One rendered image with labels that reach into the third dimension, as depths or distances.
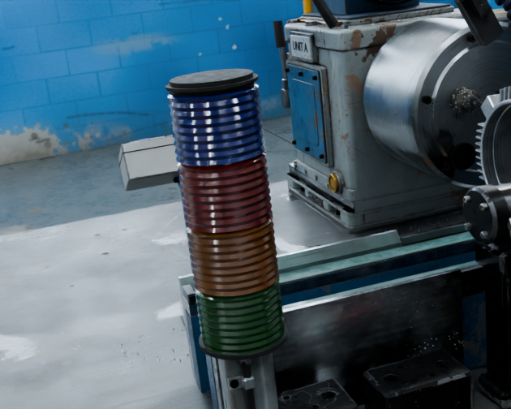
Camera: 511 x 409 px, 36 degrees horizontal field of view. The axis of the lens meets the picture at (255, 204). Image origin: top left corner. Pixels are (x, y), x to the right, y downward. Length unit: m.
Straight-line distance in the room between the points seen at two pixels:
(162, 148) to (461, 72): 0.45
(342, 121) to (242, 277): 0.89
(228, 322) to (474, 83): 0.75
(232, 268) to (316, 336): 0.35
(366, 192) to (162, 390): 0.59
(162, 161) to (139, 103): 5.34
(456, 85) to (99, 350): 0.63
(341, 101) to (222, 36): 5.11
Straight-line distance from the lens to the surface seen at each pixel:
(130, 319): 1.19
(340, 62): 1.36
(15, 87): 6.26
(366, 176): 1.40
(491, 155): 1.08
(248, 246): 0.51
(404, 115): 1.19
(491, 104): 1.03
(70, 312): 1.25
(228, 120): 0.49
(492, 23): 1.02
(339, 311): 0.85
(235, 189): 0.50
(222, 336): 0.54
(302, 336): 0.84
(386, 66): 1.26
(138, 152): 1.02
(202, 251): 0.52
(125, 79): 6.32
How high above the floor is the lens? 1.29
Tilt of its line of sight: 17 degrees down
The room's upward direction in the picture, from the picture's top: 6 degrees counter-clockwise
